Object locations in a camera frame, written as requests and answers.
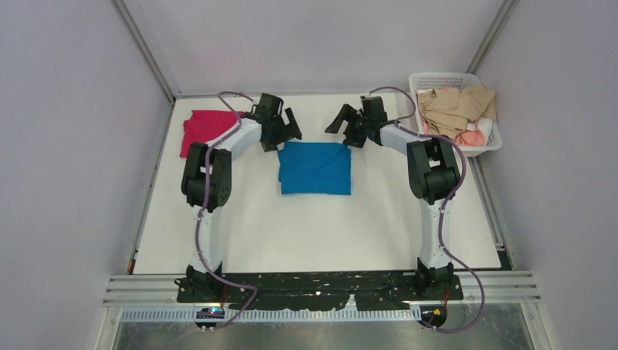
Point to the beige t-shirt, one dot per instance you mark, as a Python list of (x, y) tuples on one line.
[(452, 108)]

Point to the white plastic laundry basket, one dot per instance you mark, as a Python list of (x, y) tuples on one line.
[(439, 80)]

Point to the folded red t-shirt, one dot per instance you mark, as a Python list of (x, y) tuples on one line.
[(204, 126)]

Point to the black taped mounting plate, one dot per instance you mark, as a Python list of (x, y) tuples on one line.
[(315, 291)]

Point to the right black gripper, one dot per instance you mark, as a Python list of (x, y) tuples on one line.
[(351, 138)]

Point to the blue t-shirt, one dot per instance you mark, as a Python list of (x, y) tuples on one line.
[(315, 168)]

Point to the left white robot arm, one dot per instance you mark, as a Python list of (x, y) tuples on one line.
[(207, 186)]

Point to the aluminium frame rail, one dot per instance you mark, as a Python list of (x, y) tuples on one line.
[(153, 298)]

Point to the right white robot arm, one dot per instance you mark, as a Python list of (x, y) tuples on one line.
[(433, 176)]

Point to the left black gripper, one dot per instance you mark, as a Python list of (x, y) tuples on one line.
[(288, 132)]

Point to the pink t-shirt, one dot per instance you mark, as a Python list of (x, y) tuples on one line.
[(472, 136)]

